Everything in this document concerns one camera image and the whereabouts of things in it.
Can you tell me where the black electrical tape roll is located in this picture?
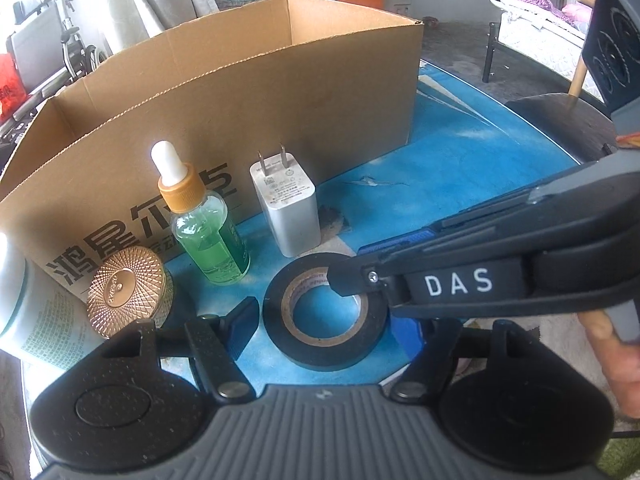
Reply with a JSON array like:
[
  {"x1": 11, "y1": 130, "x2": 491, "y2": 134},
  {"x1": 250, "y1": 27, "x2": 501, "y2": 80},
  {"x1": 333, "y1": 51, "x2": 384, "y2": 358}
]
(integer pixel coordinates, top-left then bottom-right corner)
[{"x1": 262, "y1": 252, "x2": 387, "y2": 372}]

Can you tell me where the green dropper bottle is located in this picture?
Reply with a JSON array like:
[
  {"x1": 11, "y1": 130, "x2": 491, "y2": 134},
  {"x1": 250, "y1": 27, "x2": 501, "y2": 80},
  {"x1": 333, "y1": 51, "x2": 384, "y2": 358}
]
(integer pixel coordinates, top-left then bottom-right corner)
[{"x1": 151, "y1": 141, "x2": 250, "y2": 286}]

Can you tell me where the white usb wall charger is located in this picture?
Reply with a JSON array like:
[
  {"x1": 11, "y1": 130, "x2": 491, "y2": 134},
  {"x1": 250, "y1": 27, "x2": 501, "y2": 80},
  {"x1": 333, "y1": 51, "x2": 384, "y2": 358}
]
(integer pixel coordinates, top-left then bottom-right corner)
[{"x1": 250, "y1": 146, "x2": 321, "y2": 258}]

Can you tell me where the right hand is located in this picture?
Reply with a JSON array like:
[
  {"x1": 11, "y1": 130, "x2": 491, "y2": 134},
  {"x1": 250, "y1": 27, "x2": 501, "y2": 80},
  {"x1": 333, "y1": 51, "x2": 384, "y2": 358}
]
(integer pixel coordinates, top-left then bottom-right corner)
[{"x1": 577, "y1": 310, "x2": 640, "y2": 419}]

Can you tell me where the rose gold lid jar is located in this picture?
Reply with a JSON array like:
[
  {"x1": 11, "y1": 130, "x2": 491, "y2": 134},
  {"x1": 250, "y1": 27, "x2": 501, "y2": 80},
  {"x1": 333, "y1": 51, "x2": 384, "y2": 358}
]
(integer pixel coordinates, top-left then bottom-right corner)
[{"x1": 87, "y1": 246, "x2": 174, "y2": 338}]

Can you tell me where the black wooden stool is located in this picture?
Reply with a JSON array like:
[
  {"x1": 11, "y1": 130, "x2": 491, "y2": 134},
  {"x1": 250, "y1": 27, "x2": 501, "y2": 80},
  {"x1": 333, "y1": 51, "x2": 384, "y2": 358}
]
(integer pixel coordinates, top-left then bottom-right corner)
[{"x1": 506, "y1": 93, "x2": 617, "y2": 164}]

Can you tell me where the white cylindrical container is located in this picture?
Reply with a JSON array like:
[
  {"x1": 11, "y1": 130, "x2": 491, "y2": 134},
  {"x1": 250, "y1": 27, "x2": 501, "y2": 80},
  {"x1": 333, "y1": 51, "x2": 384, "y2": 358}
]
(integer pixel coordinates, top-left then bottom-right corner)
[{"x1": 0, "y1": 235, "x2": 104, "y2": 370}]

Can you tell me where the brown cardboard box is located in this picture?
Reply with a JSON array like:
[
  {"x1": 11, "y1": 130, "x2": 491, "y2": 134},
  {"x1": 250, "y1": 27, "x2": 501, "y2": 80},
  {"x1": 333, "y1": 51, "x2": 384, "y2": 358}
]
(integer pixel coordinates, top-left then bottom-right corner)
[{"x1": 1, "y1": 0, "x2": 423, "y2": 297}]

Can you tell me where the red plastic bag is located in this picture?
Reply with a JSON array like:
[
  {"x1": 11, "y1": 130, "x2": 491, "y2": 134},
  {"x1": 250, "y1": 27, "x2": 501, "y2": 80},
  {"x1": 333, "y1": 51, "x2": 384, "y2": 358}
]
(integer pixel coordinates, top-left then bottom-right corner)
[{"x1": 0, "y1": 53, "x2": 28, "y2": 122}]

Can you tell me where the grey wheelchair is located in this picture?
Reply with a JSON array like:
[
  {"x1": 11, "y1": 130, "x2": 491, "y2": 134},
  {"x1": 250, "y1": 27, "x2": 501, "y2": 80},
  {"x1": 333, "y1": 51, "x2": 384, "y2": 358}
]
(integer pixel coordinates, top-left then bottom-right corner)
[{"x1": 1, "y1": 0, "x2": 107, "y2": 142}]

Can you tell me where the black speaker camera box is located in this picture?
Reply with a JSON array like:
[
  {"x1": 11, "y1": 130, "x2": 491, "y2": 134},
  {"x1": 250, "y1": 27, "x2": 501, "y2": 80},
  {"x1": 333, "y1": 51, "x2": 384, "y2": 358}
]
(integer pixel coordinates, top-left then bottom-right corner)
[{"x1": 582, "y1": 0, "x2": 639, "y2": 113}]

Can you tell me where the black metal bed frame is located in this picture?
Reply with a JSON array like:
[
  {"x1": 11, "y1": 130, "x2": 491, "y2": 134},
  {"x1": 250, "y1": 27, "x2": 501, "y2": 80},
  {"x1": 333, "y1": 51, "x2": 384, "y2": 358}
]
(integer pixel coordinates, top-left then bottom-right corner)
[{"x1": 483, "y1": 0, "x2": 593, "y2": 82}]

